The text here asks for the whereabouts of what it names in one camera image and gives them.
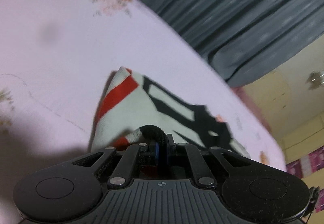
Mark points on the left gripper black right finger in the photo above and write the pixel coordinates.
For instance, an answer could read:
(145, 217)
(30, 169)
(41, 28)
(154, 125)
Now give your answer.
(190, 158)

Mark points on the pink wall poster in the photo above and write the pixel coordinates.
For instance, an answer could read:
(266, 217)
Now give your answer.
(308, 166)

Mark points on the blue-grey centre curtain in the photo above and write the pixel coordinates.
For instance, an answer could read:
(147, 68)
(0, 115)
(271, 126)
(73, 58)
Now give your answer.
(243, 40)

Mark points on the crystal wall lamp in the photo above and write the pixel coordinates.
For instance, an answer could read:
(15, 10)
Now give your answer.
(315, 80)

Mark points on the striped knit children's sweater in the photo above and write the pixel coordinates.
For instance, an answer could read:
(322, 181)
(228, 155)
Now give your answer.
(132, 101)

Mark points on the pink floral bed sheet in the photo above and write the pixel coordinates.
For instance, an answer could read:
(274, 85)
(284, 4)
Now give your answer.
(57, 57)

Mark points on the cream round headboard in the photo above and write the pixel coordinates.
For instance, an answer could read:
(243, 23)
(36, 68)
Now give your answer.
(285, 103)

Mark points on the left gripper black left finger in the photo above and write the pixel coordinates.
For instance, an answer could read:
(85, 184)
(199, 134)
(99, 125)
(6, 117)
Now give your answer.
(138, 162)

